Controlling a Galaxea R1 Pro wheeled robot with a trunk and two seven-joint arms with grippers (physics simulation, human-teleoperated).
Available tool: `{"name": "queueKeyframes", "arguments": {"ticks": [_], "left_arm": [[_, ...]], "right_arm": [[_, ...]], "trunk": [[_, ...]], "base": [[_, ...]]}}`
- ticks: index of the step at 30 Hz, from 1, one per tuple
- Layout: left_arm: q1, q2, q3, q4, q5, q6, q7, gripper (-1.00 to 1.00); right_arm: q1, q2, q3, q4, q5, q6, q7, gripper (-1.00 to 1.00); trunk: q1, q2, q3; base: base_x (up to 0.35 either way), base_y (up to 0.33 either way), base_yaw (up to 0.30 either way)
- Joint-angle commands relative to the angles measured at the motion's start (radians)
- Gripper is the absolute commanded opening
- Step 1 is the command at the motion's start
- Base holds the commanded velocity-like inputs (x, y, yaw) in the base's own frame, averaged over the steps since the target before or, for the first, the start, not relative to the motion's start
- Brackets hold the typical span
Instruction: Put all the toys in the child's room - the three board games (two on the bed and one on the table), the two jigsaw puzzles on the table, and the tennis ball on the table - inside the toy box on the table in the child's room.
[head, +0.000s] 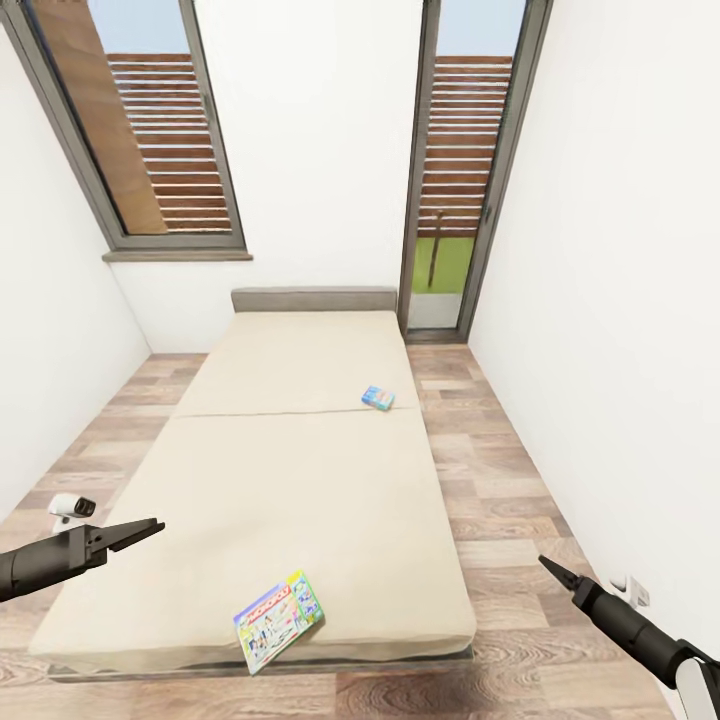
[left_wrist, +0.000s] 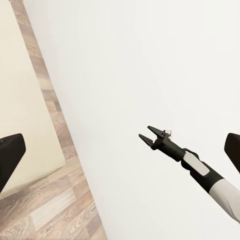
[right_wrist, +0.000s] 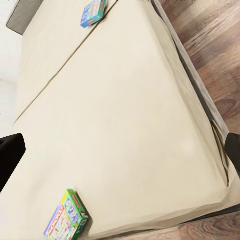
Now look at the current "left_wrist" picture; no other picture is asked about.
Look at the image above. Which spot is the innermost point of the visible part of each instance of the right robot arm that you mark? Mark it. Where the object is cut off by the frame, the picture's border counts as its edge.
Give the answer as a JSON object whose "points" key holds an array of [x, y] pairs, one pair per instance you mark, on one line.
{"points": [[219, 188]]}

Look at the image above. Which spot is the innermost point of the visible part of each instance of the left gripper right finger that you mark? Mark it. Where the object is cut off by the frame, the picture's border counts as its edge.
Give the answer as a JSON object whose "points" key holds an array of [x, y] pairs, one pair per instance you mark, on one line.
{"points": [[232, 149]]}

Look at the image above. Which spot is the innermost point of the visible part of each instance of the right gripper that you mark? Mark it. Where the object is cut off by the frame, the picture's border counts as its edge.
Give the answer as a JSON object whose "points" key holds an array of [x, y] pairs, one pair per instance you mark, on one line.
{"points": [[162, 143]]}

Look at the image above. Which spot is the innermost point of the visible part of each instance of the bed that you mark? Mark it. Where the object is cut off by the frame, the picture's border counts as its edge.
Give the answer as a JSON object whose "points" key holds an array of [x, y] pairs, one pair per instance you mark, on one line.
{"points": [[23, 109]]}

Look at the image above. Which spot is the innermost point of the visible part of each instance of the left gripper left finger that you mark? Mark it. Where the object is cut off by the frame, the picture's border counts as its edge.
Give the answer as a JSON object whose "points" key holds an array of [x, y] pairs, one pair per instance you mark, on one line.
{"points": [[12, 150]]}

